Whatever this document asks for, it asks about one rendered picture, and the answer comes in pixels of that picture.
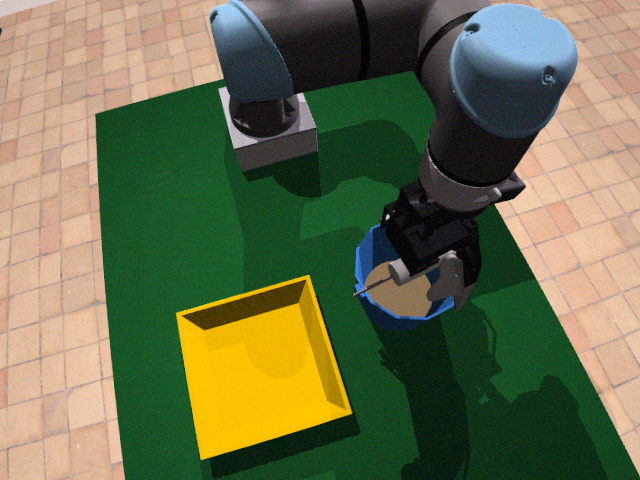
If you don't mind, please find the yellow square tray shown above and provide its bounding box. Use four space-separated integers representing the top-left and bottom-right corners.
177 276 352 460

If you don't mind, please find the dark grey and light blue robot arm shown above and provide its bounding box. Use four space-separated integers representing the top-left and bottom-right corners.
209 0 578 211

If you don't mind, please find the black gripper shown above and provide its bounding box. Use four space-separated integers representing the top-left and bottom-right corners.
379 176 488 311

